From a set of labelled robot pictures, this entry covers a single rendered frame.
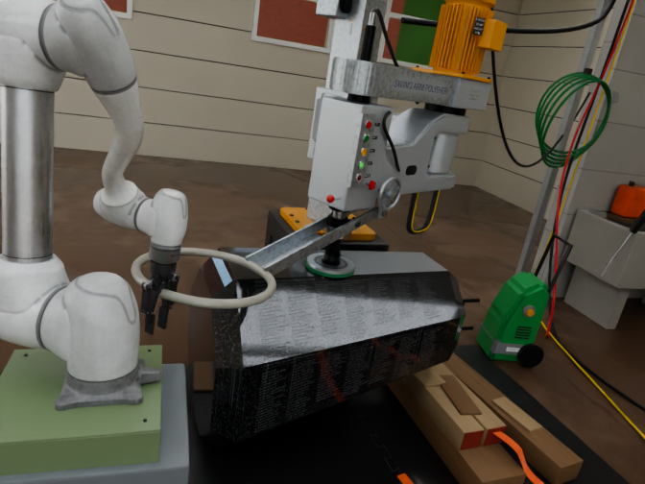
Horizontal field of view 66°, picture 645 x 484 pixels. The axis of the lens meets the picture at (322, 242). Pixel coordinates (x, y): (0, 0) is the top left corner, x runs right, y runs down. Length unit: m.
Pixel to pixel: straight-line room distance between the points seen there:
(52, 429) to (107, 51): 0.78
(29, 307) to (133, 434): 0.36
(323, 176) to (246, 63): 6.12
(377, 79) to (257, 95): 6.23
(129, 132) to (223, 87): 6.81
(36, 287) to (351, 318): 1.26
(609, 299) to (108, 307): 4.15
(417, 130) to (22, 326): 1.71
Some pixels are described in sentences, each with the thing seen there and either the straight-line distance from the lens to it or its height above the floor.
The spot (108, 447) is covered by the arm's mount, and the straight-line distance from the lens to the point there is 1.22.
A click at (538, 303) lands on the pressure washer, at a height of 0.46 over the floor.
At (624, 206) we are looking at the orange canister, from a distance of 4.95.
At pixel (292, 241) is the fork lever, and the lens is 2.05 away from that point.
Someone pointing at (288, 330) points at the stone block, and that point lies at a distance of 1.98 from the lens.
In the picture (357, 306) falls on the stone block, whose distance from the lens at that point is 2.14.
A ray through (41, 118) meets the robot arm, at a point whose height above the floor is 1.48.
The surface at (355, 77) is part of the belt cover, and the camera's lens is 1.93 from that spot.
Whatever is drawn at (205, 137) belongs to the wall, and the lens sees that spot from 8.12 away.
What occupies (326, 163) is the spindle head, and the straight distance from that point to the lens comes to 2.02.
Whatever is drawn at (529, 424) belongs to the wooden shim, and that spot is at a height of 0.14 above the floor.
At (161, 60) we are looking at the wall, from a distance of 7.99.
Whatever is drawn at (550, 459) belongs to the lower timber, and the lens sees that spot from 2.75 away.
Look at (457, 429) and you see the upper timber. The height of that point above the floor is 0.22.
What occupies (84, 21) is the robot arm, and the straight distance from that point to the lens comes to 1.12.
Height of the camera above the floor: 1.67
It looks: 19 degrees down
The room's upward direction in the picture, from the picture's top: 9 degrees clockwise
